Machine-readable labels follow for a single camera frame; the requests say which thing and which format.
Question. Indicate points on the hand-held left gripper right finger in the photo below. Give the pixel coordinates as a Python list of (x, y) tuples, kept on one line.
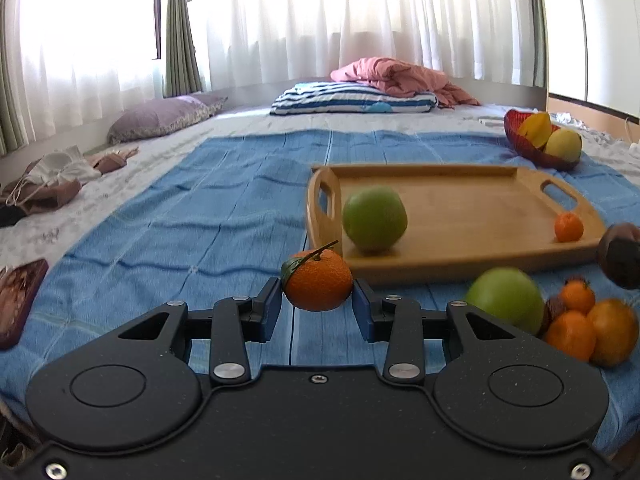
[(364, 306)]

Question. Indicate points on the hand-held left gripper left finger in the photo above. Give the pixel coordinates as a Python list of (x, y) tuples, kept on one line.
[(272, 306)]

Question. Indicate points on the mandarin with green leaf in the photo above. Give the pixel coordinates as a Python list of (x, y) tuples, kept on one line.
[(320, 280)]

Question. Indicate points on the green apple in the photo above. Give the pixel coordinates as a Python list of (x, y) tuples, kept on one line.
[(374, 220), (505, 297)]

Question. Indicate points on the wooden serving tray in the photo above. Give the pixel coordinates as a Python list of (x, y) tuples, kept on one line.
[(475, 215)]

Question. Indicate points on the round orange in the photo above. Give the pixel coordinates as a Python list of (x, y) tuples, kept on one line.
[(570, 336)]

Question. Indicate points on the small mandarin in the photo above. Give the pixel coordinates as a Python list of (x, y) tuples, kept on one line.
[(569, 227)]

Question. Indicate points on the orange persimmon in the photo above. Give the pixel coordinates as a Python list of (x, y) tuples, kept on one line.
[(614, 332)]

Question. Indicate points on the blue checked blanket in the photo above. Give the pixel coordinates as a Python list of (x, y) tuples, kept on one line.
[(175, 235)]

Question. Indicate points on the grey floral bed sheet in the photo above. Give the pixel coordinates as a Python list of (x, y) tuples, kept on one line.
[(250, 117)]

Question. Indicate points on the blue white striped pillow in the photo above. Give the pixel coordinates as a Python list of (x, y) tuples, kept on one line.
[(350, 97)]

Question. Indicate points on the small tangerine with stem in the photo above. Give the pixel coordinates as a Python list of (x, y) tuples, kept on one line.
[(577, 296)]

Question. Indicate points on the red glass bowl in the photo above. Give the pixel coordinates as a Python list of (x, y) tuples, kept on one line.
[(520, 152)]

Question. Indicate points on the purple floral pillow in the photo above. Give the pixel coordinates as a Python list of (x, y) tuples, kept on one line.
[(160, 117)]

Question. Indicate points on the pink crumpled blanket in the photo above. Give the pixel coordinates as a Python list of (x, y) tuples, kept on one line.
[(395, 75)]

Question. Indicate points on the yellow starfruit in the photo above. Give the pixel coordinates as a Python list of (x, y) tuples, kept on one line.
[(536, 127)]

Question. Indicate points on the pile of clothes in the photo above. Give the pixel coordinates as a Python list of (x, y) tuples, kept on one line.
[(50, 195)]

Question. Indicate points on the white garment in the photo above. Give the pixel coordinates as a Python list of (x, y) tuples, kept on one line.
[(62, 167)]

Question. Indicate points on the brown patterned pouch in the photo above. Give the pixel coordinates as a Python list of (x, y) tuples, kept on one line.
[(20, 300)]

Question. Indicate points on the green curtain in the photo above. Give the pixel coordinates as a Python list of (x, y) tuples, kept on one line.
[(181, 35), (7, 85), (539, 25)]

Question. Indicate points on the white sheer curtain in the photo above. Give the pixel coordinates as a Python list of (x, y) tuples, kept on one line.
[(85, 35), (350, 15)]

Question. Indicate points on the white wardrobe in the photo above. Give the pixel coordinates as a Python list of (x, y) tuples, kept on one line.
[(600, 20)]

